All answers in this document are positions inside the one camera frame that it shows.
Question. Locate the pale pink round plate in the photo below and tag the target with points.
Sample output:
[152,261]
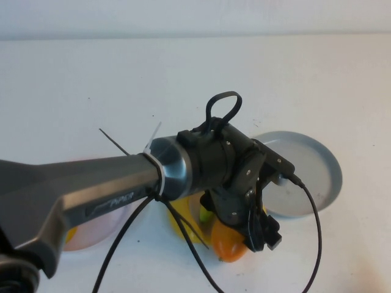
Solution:
[100,232]

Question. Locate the white zip tie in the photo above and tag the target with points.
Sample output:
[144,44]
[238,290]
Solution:
[159,177]

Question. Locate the yellow plastic mango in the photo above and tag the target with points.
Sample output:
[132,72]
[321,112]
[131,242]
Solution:
[71,236]

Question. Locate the yellow plastic banana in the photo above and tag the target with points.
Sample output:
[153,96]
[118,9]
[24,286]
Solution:
[204,235]
[205,215]

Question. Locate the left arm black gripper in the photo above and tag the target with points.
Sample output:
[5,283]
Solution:
[235,210]

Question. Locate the orange-tinted plastic mango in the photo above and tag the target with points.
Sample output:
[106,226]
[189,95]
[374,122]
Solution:
[227,248]

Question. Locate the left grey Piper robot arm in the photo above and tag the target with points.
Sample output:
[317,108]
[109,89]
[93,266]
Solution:
[91,183]

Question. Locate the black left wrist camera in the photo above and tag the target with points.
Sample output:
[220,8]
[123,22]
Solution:
[275,158]

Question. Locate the grey-blue round plate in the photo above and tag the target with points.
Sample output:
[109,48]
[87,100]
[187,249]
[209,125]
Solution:
[308,152]

